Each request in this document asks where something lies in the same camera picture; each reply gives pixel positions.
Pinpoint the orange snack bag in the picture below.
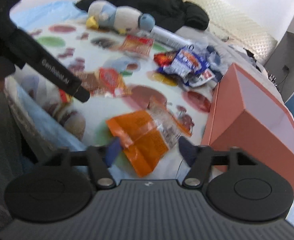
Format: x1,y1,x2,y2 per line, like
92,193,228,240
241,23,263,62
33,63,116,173
106,101,191,177

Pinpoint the green snack packet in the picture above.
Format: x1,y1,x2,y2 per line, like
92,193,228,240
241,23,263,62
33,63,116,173
75,68,131,98

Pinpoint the blue spicy cabbage packet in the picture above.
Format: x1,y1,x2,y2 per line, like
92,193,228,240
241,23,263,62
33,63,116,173
159,45,216,88

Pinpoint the shiny red foil packet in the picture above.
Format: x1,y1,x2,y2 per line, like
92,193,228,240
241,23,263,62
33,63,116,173
154,50,177,67

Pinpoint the red transparent snack packet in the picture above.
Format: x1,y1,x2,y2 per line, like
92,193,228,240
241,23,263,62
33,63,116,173
119,35,154,57

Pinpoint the red square snack packet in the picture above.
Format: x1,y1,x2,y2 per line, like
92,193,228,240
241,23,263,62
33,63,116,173
58,89,73,104

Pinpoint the food print blanket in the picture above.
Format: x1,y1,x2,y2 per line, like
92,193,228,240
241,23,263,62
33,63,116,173
6,2,212,180

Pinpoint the orange cardboard box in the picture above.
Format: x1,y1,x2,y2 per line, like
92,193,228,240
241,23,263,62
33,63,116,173
201,63,294,190

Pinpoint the blue white penguin plush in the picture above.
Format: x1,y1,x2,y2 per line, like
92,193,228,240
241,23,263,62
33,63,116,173
86,0,156,35

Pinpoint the clear blue plastic bag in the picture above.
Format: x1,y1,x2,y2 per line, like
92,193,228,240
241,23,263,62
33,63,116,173
191,40,232,83

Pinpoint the grey duvet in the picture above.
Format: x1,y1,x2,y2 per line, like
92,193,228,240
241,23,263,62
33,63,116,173
175,26,283,103

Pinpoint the white cylindrical bottle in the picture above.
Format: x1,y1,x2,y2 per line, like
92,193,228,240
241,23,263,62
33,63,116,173
149,26,193,49

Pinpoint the cream quilted headboard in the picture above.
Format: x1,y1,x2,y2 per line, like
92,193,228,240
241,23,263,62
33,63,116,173
184,0,278,61

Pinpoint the black jacket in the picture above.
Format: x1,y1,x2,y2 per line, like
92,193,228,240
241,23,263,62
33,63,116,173
75,0,209,33

